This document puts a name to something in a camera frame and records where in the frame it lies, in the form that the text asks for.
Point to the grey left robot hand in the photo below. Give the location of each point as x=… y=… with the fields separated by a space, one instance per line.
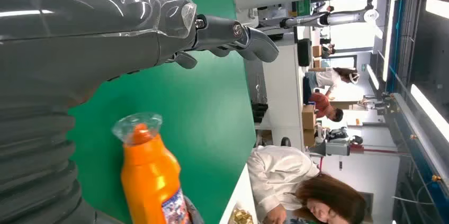
x=87 y=29

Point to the gold foil wrapper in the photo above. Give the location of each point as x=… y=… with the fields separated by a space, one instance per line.
x=241 y=217

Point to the person in white top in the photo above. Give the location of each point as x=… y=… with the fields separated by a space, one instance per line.
x=280 y=173

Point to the cardboard box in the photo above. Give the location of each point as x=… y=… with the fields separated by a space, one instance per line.
x=308 y=117
x=309 y=138
x=316 y=51

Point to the grey machine with black parts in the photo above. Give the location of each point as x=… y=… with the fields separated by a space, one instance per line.
x=335 y=145

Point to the black shoes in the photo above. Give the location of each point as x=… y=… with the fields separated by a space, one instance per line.
x=260 y=112

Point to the person in red top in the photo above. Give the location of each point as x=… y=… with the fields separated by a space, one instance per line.
x=321 y=105

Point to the person with white headset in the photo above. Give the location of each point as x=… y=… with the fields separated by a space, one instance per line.
x=329 y=78

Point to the black monitor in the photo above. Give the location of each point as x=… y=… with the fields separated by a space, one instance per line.
x=304 y=52

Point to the ceiling light strip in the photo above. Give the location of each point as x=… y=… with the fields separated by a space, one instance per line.
x=429 y=110
x=437 y=7

